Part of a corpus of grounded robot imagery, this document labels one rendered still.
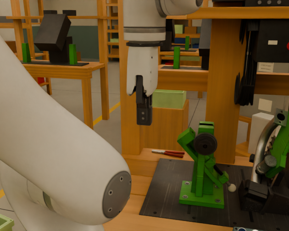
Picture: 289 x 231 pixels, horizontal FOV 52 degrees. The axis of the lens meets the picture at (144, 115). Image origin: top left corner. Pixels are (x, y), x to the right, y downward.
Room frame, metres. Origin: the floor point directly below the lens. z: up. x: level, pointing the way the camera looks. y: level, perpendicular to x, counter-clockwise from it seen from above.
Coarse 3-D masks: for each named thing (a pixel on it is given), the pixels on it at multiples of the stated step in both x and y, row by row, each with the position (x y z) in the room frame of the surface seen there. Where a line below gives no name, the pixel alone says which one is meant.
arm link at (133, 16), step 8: (128, 0) 0.59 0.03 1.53; (136, 0) 0.58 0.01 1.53; (144, 0) 0.57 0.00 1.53; (152, 0) 0.57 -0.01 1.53; (128, 8) 0.59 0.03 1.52; (136, 8) 0.58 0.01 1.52; (144, 8) 0.58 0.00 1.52; (152, 8) 0.57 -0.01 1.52; (160, 8) 0.57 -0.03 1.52; (128, 16) 0.59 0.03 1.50; (136, 16) 0.58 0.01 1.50; (144, 16) 0.58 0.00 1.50; (152, 16) 0.58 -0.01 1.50; (160, 16) 0.59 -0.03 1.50; (128, 24) 0.59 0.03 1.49; (136, 24) 0.58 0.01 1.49; (144, 24) 0.58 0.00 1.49; (152, 24) 0.58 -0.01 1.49; (160, 24) 0.59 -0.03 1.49
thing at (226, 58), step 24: (120, 0) 1.31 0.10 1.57; (120, 24) 1.31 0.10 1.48; (216, 24) 1.23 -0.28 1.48; (240, 24) 1.21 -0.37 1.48; (120, 48) 1.31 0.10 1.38; (216, 48) 1.23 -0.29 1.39; (240, 48) 1.21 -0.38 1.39; (120, 72) 1.31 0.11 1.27; (216, 72) 1.22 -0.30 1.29; (240, 72) 1.20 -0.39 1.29; (120, 96) 1.31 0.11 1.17; (216, 96) 1.22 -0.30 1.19; (216, 120) 1.22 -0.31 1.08
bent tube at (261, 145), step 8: (280, 112) 0.91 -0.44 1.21; (272, 120) 0.92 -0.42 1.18; (280, 120) 0.93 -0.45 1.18; (264, 128) 0.97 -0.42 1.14; (272, 128) 0.94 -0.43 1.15; (264, 136) 0.97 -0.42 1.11; (264, 144) 0.96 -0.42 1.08; (256, 152) 0.95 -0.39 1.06; (264, 152) 0.95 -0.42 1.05; (256, 160) 0.92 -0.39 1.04; (256, 176) 0.88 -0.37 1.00
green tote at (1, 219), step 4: (0, 216) 0.72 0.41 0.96; (4, 216) 0.72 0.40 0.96; (0, 220) 0.72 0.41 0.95; (4, 220) 0.71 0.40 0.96; (8, 220) 0.71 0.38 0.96; (12, 220) 0.71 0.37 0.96; (0, 224) 0.72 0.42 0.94; (4, 224) 0.69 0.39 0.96; (8, 224) 0.69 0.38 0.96; (12, 224) 0.70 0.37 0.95; (0, 228) 0.67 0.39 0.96; (4, 228) 0.68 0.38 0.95; (8, 228) 0.69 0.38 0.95
